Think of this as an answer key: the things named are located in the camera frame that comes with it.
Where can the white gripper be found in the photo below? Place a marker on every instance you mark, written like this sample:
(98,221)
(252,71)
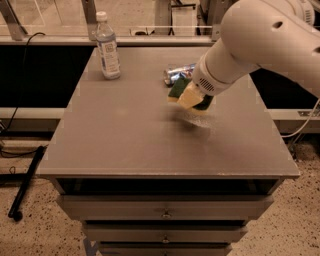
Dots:
(204,81)

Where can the green and yellow sponge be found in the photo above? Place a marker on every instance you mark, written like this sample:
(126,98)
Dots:
(177,89)

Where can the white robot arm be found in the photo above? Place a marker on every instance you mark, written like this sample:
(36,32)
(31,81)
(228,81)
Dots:
(268,34)

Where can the blue silver redbull can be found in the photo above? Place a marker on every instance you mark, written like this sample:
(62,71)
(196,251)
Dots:
(172,74)

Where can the grey drawer cabinet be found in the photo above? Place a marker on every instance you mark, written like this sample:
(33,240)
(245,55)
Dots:
(146,178)

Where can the clear plastic water bottle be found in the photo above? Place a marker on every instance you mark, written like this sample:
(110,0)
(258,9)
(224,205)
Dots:
(107,47)

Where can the black rod on floor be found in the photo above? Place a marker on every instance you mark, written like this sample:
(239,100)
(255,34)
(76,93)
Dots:
(14,212)

